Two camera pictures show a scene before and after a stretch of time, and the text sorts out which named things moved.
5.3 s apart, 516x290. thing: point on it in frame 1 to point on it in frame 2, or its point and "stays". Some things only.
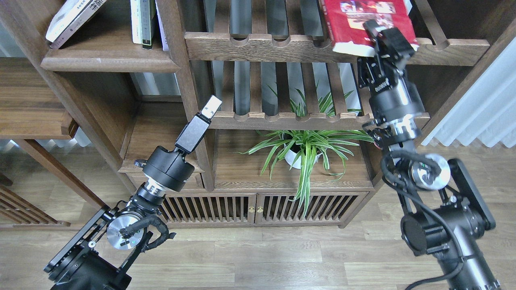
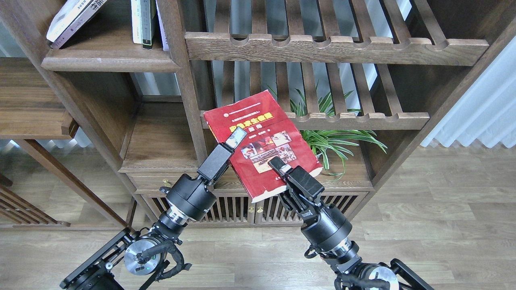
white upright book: [136, 15] stays
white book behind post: [165, 47] stays
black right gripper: [395, 103] to [325, 226]
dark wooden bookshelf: [260, 113] stays
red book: [345, 19] to [270, 133]
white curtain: [488, 114] stays
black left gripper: [169, 168] to [192, 197]
